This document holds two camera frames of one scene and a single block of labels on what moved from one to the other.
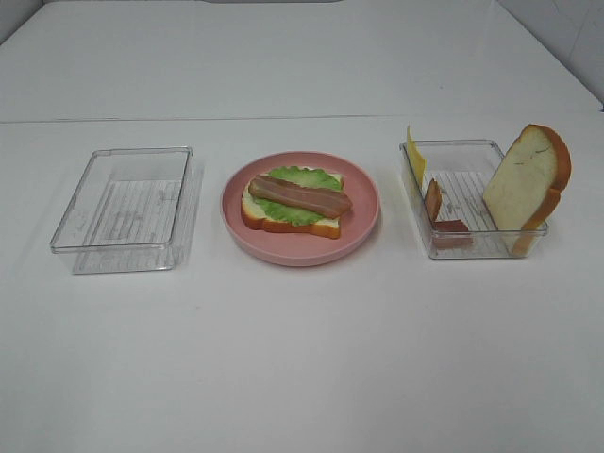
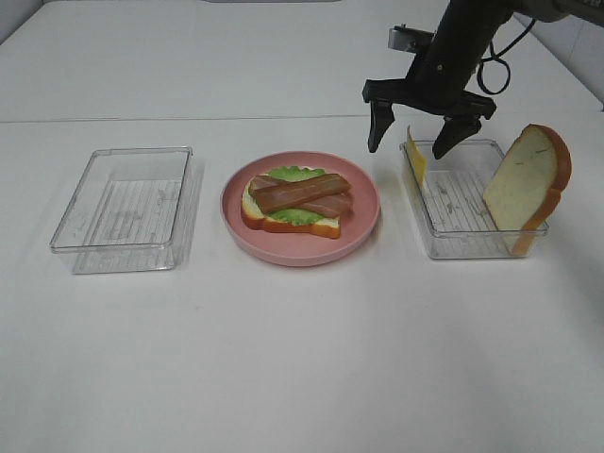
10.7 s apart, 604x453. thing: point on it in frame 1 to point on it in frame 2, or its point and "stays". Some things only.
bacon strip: [449, 233] to [299, 192]
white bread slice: [256, 219] stays
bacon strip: [327, 203] stays
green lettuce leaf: [292, 212] stays
